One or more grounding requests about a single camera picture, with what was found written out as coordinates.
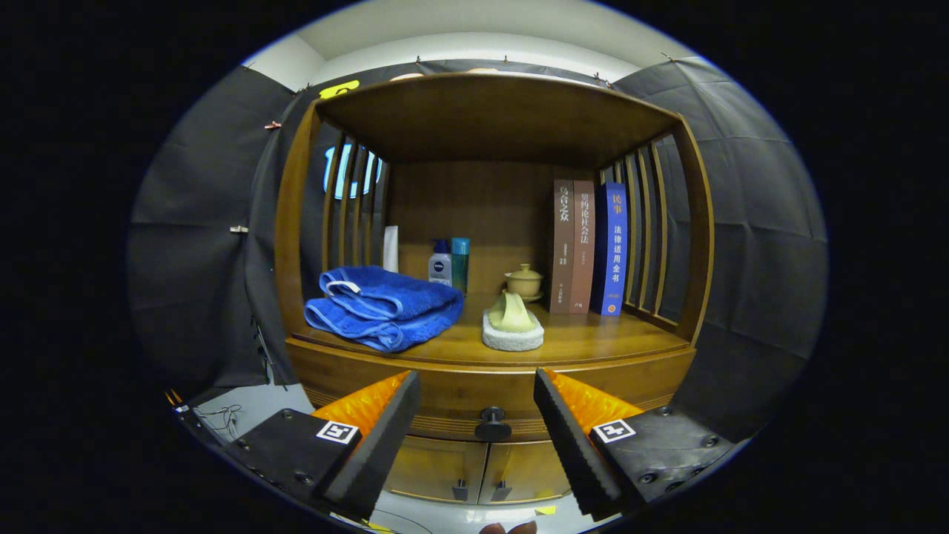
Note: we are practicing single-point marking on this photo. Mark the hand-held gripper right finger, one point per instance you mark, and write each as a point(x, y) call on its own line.
point(574, 445)

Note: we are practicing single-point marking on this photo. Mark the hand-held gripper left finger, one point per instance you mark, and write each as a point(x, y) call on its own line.
point(374, 445)

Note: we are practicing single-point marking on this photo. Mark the wooden drawer with black knob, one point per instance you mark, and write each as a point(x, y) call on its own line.
point(460, 389)

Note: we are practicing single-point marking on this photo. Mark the green brush with white sponge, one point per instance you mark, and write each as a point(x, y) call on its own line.
point(511, 319)

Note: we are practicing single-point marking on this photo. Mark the wooden cabinet door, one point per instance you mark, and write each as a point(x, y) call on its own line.
point(530, 475)
point(434, 467)

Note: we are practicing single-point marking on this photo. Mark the wooden cabinet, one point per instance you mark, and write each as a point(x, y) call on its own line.
point(489, 119)

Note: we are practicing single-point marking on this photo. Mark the folded blue towel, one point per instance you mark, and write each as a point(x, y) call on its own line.
point(385, 297)

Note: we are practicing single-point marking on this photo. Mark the beige lidded teacup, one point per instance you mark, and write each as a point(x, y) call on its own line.
point(524, 283)

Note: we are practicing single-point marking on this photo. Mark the white bottle with blue cap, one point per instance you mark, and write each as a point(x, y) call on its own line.
point(440, 268)

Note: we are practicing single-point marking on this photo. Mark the reddish brown book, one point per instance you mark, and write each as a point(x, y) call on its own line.
point(583, 252)

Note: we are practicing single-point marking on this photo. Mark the dark brown book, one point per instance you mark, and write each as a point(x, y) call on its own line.
point(562, 252)

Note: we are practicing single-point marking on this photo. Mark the white tube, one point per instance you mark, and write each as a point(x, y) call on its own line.
point(391, 251)

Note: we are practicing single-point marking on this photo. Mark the blue book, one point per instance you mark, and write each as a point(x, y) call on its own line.
point(614, 252)

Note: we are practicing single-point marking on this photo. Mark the teal bottle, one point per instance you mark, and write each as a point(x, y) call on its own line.
point(460, 267)

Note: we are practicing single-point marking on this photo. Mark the black backdrop cloth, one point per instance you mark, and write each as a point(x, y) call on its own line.
point(756, 222)

